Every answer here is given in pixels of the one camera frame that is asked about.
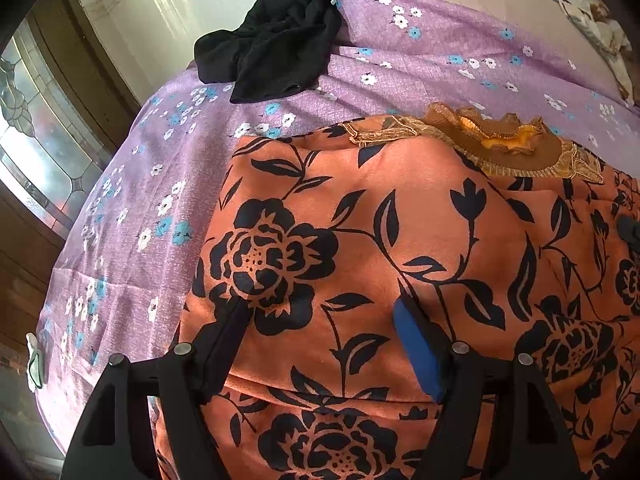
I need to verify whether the orange black floral garment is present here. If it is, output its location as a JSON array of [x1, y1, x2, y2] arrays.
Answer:
[[179, 105, 639, 479]]

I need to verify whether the purple floral bedsheet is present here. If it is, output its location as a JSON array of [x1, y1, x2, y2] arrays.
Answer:
[[36, 0, 639, 450]]

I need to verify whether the brown white patterned cloth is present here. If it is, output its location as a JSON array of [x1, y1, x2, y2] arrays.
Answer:
[[558, 0, 639, 105]]

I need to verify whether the stained glass window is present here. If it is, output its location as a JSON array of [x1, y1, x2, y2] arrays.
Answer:
[[1, 22, 112, 238]]

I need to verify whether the black crumpled garment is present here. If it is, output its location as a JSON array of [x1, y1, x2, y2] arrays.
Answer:
[[194, 0, 342, 104]]

